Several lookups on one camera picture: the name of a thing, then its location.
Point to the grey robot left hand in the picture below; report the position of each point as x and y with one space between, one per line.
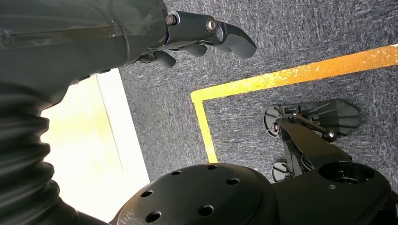
77 40

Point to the yellow floor tape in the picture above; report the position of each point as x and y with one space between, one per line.
280 76

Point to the robot left arm ribbed sleeve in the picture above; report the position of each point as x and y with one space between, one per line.
21 161

